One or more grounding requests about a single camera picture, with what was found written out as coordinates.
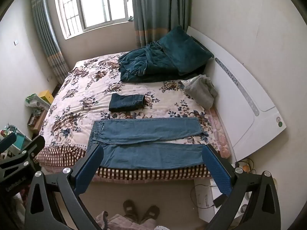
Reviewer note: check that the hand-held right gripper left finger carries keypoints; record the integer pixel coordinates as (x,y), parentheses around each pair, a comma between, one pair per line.
(88,170)

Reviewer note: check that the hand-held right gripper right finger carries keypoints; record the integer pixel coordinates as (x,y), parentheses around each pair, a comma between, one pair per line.
(217,170)

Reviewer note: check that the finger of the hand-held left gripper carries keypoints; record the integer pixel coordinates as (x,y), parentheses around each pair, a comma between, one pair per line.
(8,141)
(33,148)

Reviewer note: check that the light blue denim pants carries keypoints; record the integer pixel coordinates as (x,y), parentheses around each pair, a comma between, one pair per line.
(148,129)

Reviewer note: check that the folded dark denim pants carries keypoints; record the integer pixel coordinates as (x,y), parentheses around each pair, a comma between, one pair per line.
(126,102)

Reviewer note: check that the teal and white shelf cart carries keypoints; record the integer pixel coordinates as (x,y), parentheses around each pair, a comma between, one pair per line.
(19,141)

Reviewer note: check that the wooden crate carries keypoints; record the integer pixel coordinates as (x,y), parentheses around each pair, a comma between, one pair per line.
(36,121)

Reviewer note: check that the white bedside cabinet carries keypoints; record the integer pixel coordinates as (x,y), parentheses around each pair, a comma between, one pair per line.
(203,196)

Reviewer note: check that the pink floral bed sheet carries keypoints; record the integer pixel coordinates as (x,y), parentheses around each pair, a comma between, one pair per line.
(221,136)

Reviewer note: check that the green and white package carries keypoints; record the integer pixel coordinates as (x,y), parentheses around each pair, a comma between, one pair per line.
(34,101)

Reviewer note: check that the yellow box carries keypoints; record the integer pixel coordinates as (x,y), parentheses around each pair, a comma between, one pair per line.
(46,96)

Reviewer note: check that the pink crumpled cloth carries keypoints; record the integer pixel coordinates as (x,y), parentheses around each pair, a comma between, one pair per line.
(124,224)

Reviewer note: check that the white bed headboard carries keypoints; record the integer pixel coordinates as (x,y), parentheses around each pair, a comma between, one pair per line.
(239,105)

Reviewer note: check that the floral plaid-edged blanket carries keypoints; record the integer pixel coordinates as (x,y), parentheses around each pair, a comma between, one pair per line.
(81,95)

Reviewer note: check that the grey crumpled cloth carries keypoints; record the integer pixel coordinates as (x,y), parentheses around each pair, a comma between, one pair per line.
(200,91)

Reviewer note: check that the grey-green striped curtain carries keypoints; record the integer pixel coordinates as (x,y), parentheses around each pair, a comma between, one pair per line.
(158,7)
(49,33)

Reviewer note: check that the dark teal plush blanket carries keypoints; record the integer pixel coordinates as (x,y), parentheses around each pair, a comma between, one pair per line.
(146,64)

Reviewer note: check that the dark teal plush pillow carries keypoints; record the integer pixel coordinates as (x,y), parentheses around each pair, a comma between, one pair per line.
(183,49)

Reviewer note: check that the white-framed window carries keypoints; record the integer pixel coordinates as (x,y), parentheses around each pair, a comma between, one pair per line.
(93,4)

